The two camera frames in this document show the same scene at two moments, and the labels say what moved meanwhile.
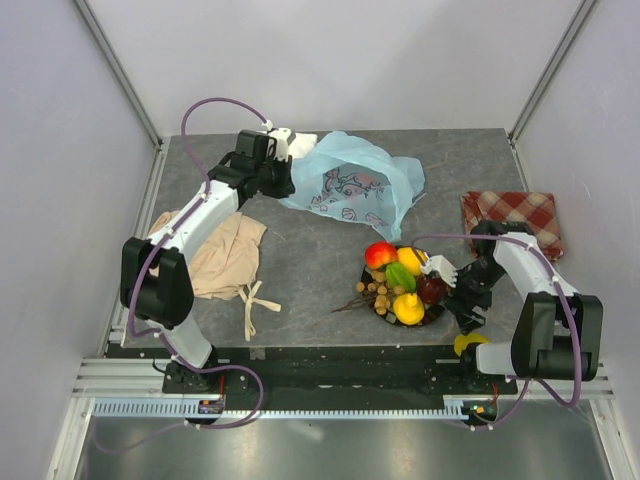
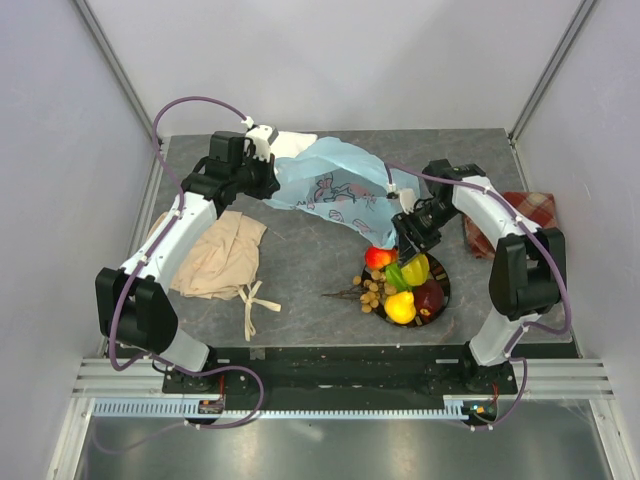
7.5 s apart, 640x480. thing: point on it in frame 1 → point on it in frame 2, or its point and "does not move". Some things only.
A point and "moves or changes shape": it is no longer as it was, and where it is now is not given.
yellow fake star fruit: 461,342 → 417,270
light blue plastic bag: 349,180 moves or changes shape
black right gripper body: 474,286 → 425,223
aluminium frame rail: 113,376 does not move
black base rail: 338,372 does not move
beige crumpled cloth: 225,264 does not move
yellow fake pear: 408,309 moves or changes shape
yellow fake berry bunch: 378,290 moves or changes shape
